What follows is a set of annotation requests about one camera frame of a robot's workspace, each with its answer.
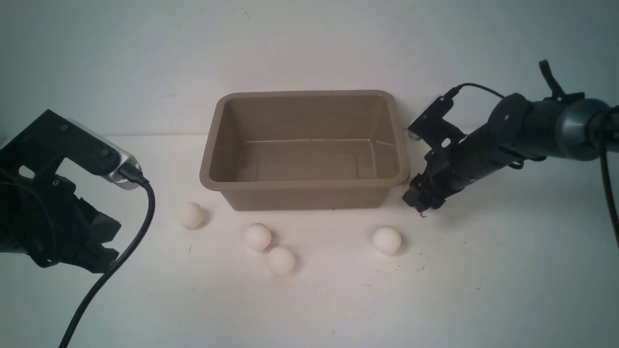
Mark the taupe plastic bin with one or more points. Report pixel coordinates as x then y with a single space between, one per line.
305 150

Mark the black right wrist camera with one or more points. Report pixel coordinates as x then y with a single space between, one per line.
433 129

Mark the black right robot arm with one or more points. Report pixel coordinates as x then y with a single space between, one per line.
564 125

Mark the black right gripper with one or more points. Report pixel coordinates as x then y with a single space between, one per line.
450 171

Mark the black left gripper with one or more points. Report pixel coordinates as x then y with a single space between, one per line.
51 225

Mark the white ball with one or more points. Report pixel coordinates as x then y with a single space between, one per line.
257 237
190 215
281 261
387 240

